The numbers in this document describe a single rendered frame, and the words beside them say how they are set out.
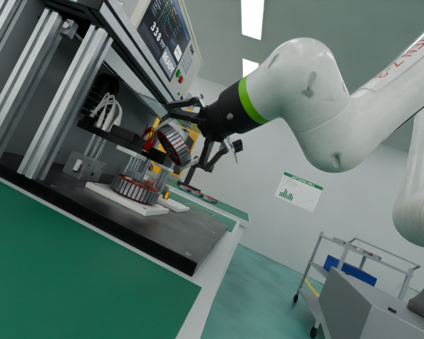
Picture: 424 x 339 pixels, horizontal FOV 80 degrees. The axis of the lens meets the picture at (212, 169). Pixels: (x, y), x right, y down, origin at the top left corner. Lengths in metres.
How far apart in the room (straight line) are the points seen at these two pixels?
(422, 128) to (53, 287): 0.73
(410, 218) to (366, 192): 5.77
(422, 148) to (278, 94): 0.41
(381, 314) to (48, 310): 0.32
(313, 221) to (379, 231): 1.34
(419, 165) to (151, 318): 0.62
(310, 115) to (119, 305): 0.34
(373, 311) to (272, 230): 5.61
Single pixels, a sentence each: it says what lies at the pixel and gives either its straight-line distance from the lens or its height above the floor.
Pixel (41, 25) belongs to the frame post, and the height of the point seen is 1.02.
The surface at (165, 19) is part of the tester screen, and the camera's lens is 0.78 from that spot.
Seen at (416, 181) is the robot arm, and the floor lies 1.07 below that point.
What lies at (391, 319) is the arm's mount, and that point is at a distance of 0.37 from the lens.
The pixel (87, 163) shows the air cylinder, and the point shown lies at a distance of 0.65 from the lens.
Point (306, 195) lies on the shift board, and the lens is 6.04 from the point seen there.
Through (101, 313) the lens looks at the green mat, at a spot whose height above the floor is 0.75.
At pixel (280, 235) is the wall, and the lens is 5.98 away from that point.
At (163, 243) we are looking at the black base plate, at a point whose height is 0.77.
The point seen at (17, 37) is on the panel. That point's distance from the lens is 0.64.
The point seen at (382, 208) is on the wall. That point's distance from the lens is 6.56.
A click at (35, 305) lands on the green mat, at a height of 0.75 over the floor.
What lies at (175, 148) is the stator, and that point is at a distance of 0.60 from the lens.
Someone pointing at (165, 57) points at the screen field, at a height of 1.17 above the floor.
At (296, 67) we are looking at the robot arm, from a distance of 0.39.
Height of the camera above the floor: 0.88
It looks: 4 degrees up
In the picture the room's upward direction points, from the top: 24 degrees clockwise
